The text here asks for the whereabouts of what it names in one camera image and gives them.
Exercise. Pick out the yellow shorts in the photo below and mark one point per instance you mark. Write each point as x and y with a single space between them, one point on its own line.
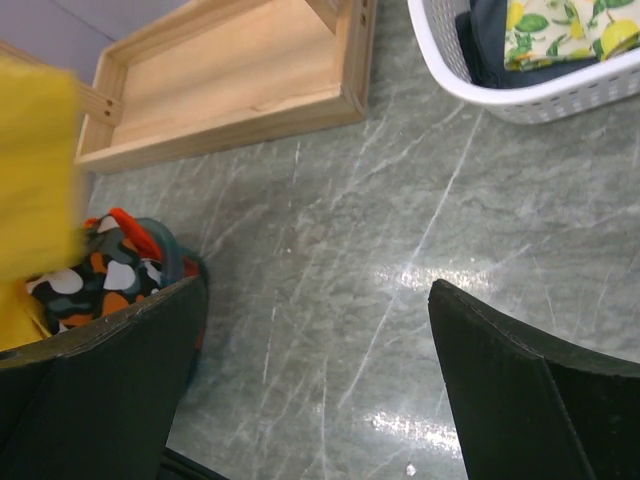
39 213

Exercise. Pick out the lemon print cloth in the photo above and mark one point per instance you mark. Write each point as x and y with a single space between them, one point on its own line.
544 33

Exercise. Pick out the orange shorts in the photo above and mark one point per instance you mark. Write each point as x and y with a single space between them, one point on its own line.
135 232

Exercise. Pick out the wooden hanger rack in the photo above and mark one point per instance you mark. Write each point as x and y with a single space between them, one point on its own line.
216 75

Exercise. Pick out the dark navy folded cloth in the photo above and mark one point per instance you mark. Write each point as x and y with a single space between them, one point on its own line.
481 32

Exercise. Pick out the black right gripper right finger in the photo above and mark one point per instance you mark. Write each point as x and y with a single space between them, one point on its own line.
527 404

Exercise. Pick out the white perforated plastic basket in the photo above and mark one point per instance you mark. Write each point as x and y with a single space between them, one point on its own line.
595 86

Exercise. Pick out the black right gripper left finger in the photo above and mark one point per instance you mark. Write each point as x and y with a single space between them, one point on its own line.
98 401

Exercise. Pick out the camouflage print shorts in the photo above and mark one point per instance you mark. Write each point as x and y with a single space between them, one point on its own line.
109 277

